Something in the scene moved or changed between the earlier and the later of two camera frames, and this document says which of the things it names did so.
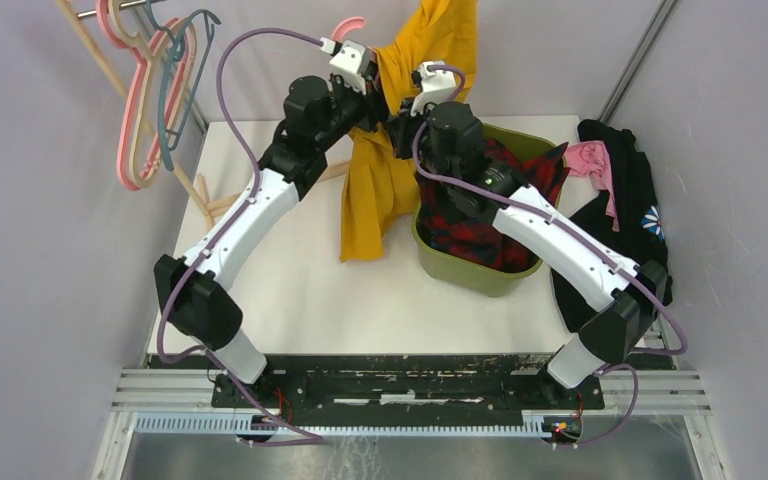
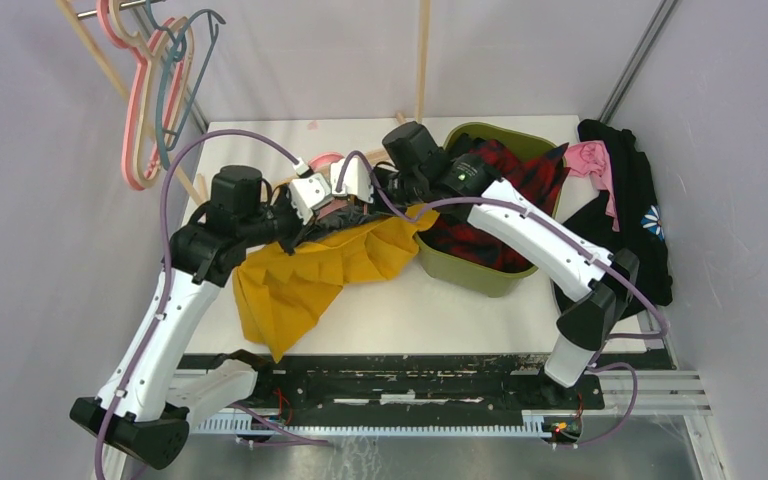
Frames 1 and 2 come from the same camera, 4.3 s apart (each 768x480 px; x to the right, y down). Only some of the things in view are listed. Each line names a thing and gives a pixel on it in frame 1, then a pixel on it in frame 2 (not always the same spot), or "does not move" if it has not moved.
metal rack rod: [128, 4] does not move
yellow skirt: [380, 181] → [281, 293]
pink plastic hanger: [346, 25] → [322, 164]
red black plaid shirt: [460, 238] does not move
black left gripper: [370, 104] → [300, 228]
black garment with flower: [641, 236] does not move
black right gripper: [399, 127] → [377, 175]
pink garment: [593, 158] does not move
